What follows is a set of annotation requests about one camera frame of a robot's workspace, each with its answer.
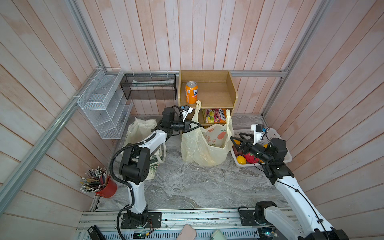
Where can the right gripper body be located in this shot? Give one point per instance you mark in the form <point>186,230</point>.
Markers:
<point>259,151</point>

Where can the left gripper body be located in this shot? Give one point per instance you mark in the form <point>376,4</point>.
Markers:
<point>178,125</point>

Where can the orange print plastic bag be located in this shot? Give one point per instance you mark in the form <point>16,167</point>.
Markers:
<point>208,147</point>

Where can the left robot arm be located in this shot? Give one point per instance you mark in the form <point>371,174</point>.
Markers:
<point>130,165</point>

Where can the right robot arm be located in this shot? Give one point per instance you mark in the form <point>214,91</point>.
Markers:
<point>311,225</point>

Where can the colourful candy packet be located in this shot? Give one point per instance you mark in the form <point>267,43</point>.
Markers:
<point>211,116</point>

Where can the orange snack packet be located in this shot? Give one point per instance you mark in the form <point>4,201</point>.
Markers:
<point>221,116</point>

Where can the orange Fanta can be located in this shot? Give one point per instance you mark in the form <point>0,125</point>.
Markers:
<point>191,92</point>

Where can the wooden two-tier shelf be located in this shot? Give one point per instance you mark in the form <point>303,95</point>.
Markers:
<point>216,90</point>

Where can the black mesh basket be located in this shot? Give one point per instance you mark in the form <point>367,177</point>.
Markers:
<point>149,87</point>

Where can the red pencil cup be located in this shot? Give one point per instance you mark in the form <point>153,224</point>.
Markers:
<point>99,182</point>

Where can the pink phone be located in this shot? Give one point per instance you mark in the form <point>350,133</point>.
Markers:
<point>187,233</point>

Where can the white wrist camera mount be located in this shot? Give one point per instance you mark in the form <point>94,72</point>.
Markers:
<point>259,134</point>

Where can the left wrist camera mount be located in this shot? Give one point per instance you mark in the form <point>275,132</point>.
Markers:
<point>185,111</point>

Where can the white wire mesh rack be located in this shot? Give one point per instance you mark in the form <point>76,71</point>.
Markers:
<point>104,103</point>

